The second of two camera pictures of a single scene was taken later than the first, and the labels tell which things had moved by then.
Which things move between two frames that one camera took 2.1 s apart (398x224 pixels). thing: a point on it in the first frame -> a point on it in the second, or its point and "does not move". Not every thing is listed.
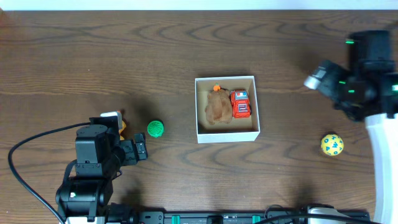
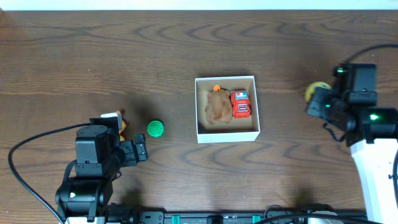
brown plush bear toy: [219, 107] does not move
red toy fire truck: [240, 104] does not move
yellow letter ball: [332, 144] -> [310, 89]
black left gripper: [138, 147] does not move
